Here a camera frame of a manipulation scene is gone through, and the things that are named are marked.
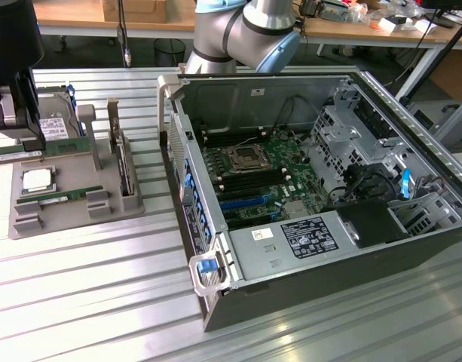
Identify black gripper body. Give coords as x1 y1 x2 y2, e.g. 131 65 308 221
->
0 0 45 94

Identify green RAM stick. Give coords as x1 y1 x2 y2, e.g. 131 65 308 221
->
17 184 104 205
0 137 91 166

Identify black RAM slot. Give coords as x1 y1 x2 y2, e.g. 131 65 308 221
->
218 173 292 195
202 127 265 140
203 131 269 149
214 165 286 186

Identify hard disk with blue caddy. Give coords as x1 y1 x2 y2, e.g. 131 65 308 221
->
35 84 84 143

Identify silver CPU chip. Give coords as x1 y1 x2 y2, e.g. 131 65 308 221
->
20 169 58 195

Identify grey parts rack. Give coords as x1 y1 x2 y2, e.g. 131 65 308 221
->
8 98 147 241

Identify cardboard box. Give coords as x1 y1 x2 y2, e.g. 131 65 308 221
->
102 0 168 23

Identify black mesh waste bin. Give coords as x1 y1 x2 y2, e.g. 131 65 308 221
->
153 37 188 69

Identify CPU socket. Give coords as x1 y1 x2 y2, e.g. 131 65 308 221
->
224 143 262 175

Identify blue expansion slot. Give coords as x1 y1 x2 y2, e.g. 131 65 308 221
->
219 193 274 213

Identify black expansion slot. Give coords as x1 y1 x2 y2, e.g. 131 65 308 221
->
224 212 272 232

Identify green motherboard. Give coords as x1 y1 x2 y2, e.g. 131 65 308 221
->
200 126 330 232

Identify silver power supply unit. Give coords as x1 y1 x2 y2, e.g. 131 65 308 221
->
227 210 363 284

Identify metal disk bay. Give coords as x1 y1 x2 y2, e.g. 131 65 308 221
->
308 81 402 183

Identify grey device on desk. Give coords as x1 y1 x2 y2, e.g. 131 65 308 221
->
301 0 353 22

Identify cluttered wooden desk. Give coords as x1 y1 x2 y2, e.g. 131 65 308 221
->
296 0 462 57

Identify open black PC case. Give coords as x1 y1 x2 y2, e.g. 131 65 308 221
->
156 70 462 333

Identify black fan shroud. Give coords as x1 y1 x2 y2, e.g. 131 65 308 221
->
323 199 411 250

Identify small white box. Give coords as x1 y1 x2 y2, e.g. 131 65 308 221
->
377 16 409 33
414 18 439 35

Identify blue drive latch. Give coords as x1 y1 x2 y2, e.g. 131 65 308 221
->
399 167 415 201

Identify black tripod stand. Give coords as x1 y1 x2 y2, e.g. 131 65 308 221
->
398 14 462 109

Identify grey computer case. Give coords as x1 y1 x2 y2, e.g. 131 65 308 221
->
403 98 462 152

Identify black monitor stand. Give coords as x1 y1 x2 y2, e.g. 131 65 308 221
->
422 0 457 29

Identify brown wooden panel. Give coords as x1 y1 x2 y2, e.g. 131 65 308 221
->
428 48 462 102

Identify wooden desk with white frame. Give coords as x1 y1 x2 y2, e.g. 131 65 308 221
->
32 0 198 48

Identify graphics card with metal bracket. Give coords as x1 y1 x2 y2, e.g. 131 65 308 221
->
106 97 136 198

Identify hanging black cable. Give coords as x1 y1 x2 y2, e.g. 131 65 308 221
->
116 0 133 69

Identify blue handle latch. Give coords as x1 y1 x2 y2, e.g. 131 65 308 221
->
197 256 219 275

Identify black wire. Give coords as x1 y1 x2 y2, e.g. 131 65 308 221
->
273 94 323 130

